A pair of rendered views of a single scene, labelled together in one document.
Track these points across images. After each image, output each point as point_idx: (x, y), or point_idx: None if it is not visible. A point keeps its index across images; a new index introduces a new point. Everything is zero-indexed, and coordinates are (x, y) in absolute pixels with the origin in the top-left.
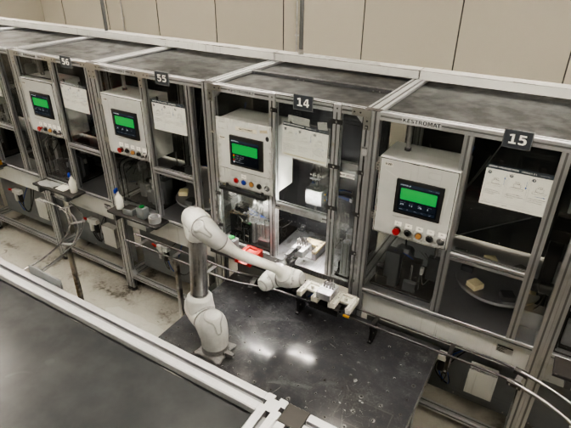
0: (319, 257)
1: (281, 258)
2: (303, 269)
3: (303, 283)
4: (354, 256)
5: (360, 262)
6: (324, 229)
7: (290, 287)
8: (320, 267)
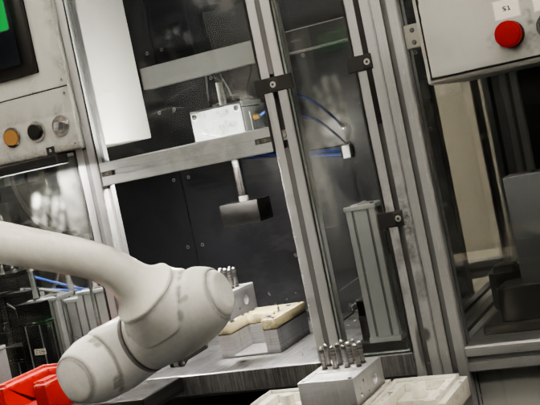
0: (296, 345)
1: (165, 376)
2: (247, 379)
3: (231, 308)
4: (402, 234)
5: (429, 247)
6: (295, 296)
7: (182, 341)
8: (304, 355)
